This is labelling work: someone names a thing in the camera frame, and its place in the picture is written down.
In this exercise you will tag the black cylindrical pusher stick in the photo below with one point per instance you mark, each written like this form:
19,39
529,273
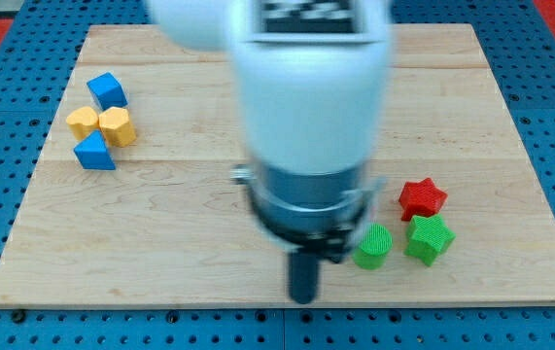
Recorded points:
302,276

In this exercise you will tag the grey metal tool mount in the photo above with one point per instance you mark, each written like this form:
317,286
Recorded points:
327,215

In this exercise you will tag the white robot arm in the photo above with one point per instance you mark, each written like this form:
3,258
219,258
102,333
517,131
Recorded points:
311,78

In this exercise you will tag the red star block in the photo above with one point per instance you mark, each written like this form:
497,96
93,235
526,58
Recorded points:
423,198

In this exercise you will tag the green star block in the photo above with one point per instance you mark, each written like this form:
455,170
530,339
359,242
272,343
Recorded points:
428,238

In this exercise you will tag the wooden board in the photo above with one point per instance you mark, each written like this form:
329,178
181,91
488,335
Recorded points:
168,229

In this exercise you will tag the green cylinder block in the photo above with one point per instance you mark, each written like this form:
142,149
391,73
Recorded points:
374,249

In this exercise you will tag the yellow hexagon block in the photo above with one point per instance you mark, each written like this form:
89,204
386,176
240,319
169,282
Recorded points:
117,127

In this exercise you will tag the blue triangle block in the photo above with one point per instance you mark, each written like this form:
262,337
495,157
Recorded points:
93,154

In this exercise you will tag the blue cube block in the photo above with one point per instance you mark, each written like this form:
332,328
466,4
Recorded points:
107,91

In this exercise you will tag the yellow heart block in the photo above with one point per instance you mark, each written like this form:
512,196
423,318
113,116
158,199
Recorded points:
82,122

